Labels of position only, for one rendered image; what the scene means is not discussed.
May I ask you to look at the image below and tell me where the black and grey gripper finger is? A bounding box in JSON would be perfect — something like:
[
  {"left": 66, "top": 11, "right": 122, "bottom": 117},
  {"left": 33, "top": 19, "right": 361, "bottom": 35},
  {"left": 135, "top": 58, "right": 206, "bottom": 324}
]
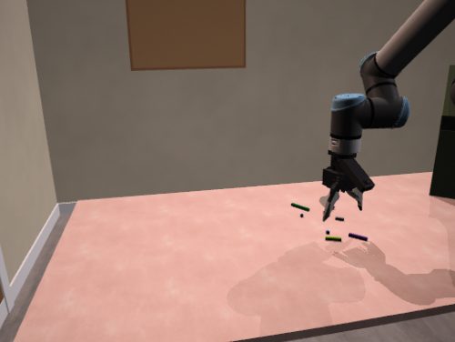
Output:
[
  {"left": 319, "top": 180, "right": 340, "bottom": 222},
  {"left": 346, "top": 187, "right": 363, "bottom": 211}
]

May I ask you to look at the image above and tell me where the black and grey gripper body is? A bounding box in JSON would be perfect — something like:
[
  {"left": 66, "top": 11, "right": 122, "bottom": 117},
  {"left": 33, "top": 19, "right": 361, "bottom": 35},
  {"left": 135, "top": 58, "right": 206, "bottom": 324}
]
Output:
[{"left": 322, "top": 150, "right": 357, "bottom": 193}]

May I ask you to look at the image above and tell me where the purple rod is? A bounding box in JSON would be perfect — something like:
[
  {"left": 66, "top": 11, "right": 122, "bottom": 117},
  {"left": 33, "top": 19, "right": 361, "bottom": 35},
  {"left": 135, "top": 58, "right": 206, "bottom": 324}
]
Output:
[{"left": 349, "top": 233, "right": 368, "bottom": 241}]

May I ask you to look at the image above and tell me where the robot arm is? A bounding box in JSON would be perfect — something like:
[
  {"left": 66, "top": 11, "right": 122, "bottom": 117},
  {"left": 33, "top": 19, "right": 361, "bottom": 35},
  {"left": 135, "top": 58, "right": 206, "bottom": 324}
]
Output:
[{"left": 329, "top": 0, "right": 455, "bottom": 192}]

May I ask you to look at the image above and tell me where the lime green rod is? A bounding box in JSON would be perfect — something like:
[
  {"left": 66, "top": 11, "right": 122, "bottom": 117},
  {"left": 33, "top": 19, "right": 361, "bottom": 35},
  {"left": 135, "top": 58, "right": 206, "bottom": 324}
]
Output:
[{"left": 325, "top": 236, "right": 341, "bottom": 242}]

